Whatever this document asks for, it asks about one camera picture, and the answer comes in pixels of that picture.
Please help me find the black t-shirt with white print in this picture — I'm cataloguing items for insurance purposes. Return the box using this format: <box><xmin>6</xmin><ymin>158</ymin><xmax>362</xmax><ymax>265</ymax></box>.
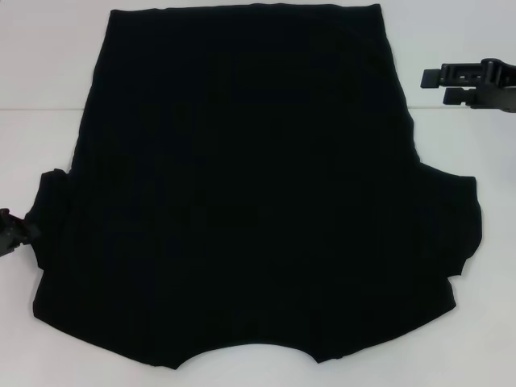
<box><xmin>30</xmin><ymin>3</ymin><xmax>485</xmax><ymax>360</ymax></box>

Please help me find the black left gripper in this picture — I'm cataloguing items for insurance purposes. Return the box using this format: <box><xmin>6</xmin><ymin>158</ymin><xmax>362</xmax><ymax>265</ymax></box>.
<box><xmin>0</xmin><ymin>207</ymin><xmax>42</xmax><ymax>256</ymax></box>

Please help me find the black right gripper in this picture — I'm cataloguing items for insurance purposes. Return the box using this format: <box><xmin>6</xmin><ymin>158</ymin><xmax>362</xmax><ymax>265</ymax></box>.
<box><xmin>421</xmin><ymin>57</ymin><xmax>516</xmax><ymax>114</ymax></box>

